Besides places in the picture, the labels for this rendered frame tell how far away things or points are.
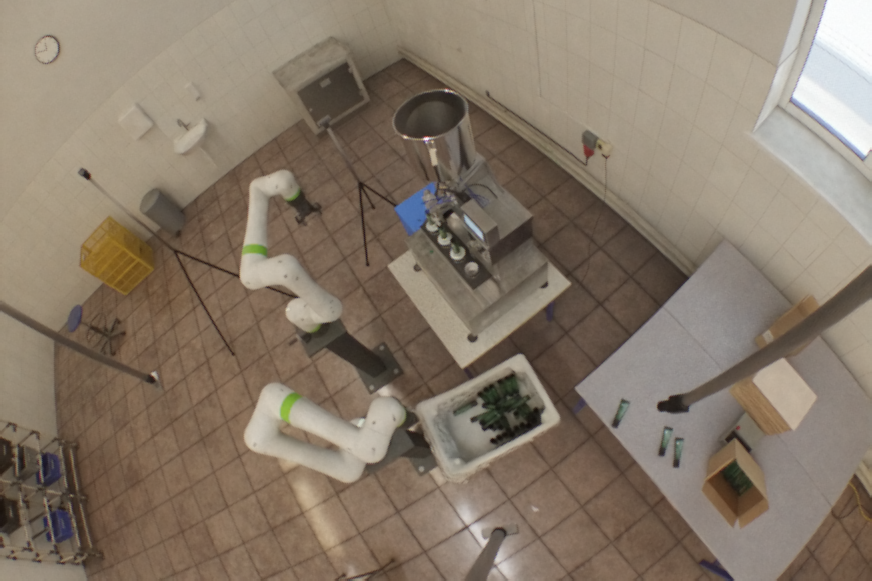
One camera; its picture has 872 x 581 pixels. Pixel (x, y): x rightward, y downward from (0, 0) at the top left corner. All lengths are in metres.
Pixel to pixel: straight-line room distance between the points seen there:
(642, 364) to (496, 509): 1.33
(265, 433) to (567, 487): 1.89
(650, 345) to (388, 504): 1.94
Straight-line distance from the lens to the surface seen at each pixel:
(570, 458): 2.71
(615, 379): 2.03
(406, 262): 2.35
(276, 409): 1.49
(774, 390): 2.07
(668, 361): 2.12
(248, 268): 1.70
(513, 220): 1.63
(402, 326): 3.03
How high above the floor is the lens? 2.70
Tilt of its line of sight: 57 degrees down
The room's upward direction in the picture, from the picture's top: 25 degrees counter-clockwise
